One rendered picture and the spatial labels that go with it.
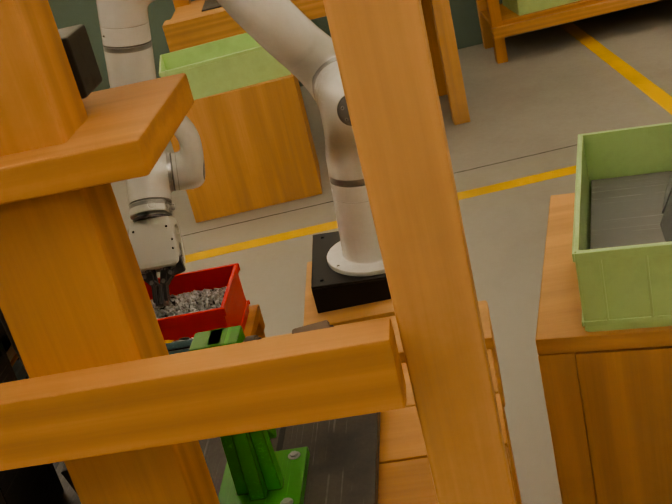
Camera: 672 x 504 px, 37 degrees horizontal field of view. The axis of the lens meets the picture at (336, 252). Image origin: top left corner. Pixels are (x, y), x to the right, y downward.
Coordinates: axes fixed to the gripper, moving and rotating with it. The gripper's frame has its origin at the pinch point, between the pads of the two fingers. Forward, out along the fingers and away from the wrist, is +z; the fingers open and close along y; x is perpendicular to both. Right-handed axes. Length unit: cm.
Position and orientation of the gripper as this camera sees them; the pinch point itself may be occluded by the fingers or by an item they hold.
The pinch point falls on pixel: (161, 295)
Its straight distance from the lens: 198.3
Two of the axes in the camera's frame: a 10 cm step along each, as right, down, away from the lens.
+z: 1.5, 9.7, -1.8
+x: -1.7, -1.6, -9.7
